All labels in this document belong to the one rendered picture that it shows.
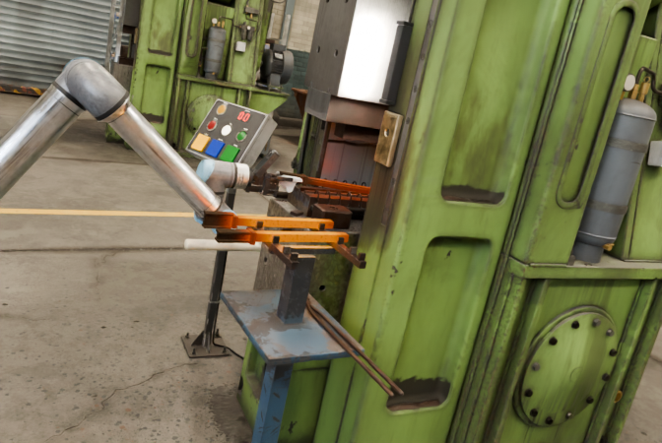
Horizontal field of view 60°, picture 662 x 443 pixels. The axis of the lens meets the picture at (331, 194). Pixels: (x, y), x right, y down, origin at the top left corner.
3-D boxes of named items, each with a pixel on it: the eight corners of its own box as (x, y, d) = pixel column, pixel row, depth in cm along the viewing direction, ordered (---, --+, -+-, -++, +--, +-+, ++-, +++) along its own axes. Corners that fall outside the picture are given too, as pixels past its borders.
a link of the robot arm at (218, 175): (192, 182, 198) (197, 155, 196) (227, 186, 204) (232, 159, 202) (198, 190, 190) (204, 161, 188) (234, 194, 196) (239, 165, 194)
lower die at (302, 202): (306, 217, 207) (310, 194, 205) (287, 200, 224) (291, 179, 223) (401, 222, 227) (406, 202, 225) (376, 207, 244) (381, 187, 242)
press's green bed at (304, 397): (261, 458, 214) (284, 347, 203) (233, 398, 246) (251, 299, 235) (384, 439, 239) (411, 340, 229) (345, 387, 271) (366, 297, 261)
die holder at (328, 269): (283, 348, 203) (306, 229, 192) (250, 299, 235) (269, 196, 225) (412, 340, 228) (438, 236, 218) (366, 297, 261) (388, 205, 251)
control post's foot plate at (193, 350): (187, 359, 267) (190, 343, 265) (178, 336, 286) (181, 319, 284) (232, 356, 277) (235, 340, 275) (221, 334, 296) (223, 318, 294)
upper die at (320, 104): (325, 121, 199) (331, 94, 197) (303, 111, 216) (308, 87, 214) (423, 135, 219) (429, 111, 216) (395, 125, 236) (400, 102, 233)
